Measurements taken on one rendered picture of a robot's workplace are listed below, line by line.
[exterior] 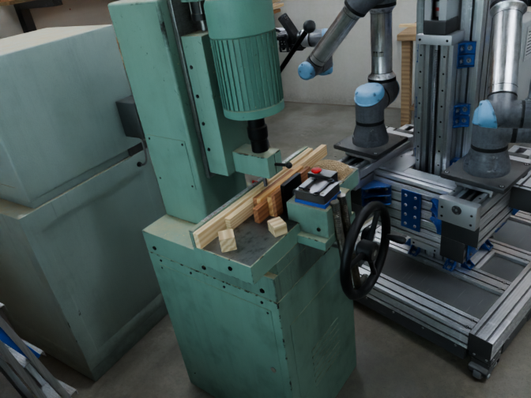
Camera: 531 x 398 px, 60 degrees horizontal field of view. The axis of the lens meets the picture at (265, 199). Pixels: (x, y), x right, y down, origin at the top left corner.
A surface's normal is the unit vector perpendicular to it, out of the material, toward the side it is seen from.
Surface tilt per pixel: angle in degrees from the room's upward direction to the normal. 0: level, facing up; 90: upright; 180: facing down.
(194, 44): 90
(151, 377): 0
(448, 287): 0
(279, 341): 90
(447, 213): 90
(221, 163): 90
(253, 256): 0
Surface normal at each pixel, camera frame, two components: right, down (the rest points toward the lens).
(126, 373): -0.14, -0.86
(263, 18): 0.67, 0.29
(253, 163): -0.59, 0.46
